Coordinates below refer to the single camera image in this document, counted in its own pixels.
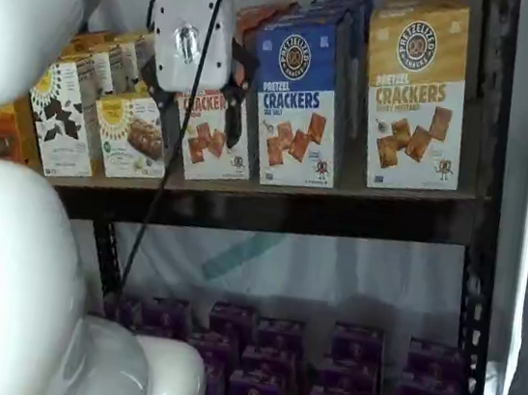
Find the black metal shelf rack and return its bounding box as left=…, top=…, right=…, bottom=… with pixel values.
left=21, top=0, right=528, bottom=395

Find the white box with dark chocolate print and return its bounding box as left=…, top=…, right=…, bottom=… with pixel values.
left=18, top=54, right=108, bottom=183

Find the orange cheddar cracker box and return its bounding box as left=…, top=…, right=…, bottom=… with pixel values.
left=163, top=0, right=273, bottom=189
left=235, top=0, right=301, bottom=35

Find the black cable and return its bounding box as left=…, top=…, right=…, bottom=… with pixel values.
left=104, top=0, right=279, bottom=336

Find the blue sea salt cracker box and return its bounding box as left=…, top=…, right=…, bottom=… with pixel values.
left=236, top=11, right=357, bottom=196
left=292, top=0, right=375, bottom=138

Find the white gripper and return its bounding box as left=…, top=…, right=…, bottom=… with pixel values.
left=129, top=0, right=270, bottom=157

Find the white granola bar box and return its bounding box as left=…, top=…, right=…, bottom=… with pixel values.
left=85, top=89, right=176, bottom=185

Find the white plastic backdrop sheet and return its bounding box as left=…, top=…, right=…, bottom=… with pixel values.
left=44, top=0, right=503, bottom=349

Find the teal tape strip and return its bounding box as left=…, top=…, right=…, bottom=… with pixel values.
left=199, top=222, right=288, bottom=292

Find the yellow-lidded snack box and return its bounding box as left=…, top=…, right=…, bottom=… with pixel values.
left=58, top=44, right=119, bottom=96
left=101, top=29, right=157, bottom=97

